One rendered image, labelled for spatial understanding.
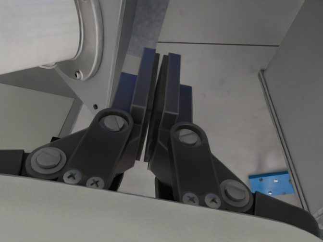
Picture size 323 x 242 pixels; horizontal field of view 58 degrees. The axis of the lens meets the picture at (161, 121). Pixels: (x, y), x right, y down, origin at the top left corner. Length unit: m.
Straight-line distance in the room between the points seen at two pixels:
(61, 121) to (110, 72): 1.53
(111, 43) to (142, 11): 0.27
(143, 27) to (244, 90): 1.36
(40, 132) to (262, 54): 1.38
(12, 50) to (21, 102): 1.68
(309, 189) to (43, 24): 1.09
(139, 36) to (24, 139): 1.29
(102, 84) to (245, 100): 1.63
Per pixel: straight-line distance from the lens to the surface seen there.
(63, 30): 0.41
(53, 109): 2.00
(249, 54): 1.80
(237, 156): 2.40
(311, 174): 1.26
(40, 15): 0.39
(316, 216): 1.21
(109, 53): 0.39
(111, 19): 0.37
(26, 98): 2.09
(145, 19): 0.65
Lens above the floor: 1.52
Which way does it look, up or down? 47 degrees down
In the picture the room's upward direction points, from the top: 175 degrees counter-clockwise
